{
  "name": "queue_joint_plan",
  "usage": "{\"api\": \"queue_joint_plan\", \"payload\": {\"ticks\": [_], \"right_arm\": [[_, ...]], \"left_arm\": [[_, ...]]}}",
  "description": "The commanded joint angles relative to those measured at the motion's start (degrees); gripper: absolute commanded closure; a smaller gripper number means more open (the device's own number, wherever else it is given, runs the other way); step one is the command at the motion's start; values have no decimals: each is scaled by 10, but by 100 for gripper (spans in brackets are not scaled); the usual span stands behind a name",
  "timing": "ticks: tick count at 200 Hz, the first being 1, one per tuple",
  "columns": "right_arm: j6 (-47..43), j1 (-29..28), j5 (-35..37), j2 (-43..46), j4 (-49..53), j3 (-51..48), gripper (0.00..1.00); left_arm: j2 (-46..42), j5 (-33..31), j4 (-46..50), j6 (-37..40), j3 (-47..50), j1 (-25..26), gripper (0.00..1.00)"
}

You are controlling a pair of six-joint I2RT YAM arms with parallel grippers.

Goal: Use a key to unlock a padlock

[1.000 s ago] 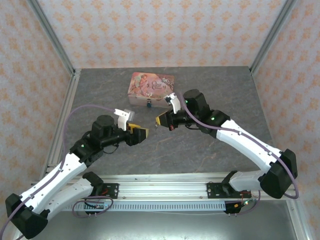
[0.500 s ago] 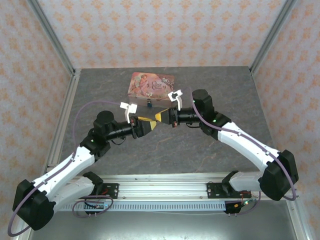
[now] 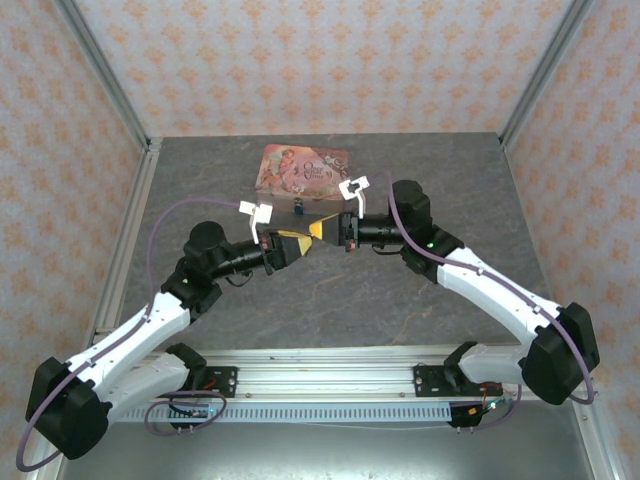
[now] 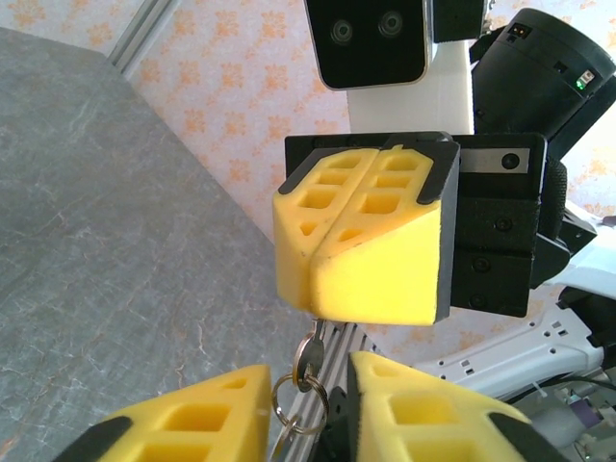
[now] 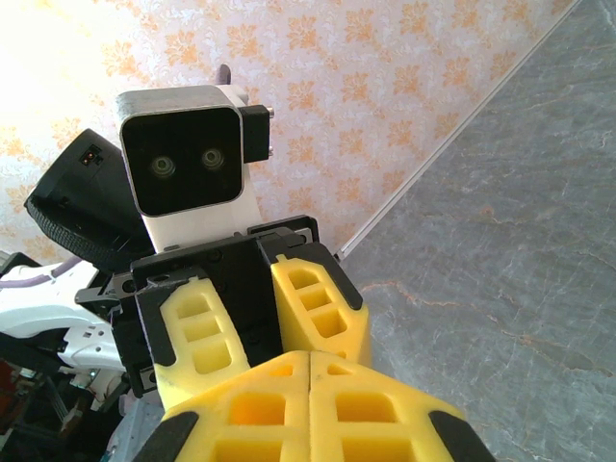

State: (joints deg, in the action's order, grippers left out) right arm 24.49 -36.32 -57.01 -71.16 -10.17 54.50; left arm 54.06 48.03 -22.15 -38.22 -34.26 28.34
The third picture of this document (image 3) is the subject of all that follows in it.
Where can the small blue padlock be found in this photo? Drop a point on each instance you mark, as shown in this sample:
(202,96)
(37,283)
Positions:
(298,207)

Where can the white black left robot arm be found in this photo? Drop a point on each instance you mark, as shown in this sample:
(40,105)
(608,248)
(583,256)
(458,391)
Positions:
(150,320)

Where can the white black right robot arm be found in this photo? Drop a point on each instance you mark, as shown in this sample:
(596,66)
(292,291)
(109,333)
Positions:
(485,285)

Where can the left base circuit board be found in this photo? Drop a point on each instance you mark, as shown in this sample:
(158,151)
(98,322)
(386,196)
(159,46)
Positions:
(192,412)

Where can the base circuit board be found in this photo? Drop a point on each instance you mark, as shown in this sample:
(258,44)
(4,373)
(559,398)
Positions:
(192,412)
(487,407)

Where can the grey metal base sheet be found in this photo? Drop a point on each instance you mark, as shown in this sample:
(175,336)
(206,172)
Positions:
(325,452)

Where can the right base circuit board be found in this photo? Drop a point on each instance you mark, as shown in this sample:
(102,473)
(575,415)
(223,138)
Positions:
(487,407)

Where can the aluminium table side rail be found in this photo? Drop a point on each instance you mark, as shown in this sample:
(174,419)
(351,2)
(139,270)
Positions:
(127,240)

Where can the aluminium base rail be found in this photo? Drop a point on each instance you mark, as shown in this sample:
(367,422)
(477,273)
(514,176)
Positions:
(325,375)

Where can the aluminium frame post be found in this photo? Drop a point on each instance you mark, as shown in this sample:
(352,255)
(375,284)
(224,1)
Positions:
(543,75)
(106,75)

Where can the aluminium frame bar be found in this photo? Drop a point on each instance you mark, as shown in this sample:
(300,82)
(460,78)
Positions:
(45,470)
(595,445)

